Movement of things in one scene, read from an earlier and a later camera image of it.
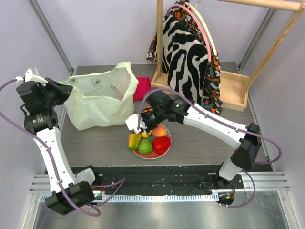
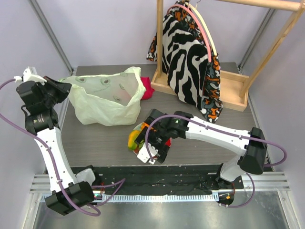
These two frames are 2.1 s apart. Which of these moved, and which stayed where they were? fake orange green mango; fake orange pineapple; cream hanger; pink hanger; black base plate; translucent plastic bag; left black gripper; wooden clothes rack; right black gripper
Moved: translucent plastic bag; fake orange pineapple; right black gripper
Stayed: wooden clothes rack; left black gripper; black base plate; pink hanger; cream hanger; fake orange green mango
